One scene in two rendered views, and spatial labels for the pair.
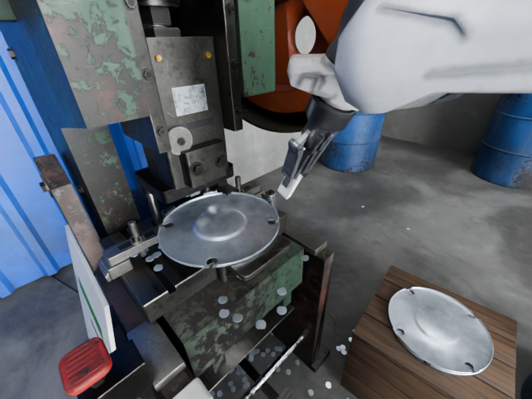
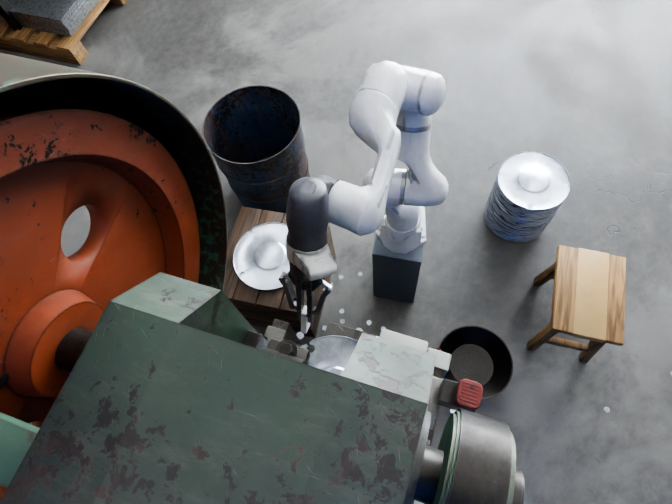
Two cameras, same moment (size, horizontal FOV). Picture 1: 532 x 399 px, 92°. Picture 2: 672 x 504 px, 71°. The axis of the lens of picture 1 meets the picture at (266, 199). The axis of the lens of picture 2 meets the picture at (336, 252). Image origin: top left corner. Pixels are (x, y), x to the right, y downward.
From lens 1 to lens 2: 1.05 m
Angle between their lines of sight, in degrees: 69
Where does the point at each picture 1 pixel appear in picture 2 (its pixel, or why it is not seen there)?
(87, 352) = (465, 396)
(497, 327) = (253, 218)
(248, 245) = (348, 350)
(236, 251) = not seen: hidden behind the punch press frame
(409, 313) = (266, 274)
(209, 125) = not seen: hidden behind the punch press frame
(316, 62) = (319, 257)
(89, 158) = not seen: outside the picture
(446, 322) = (265, 248)
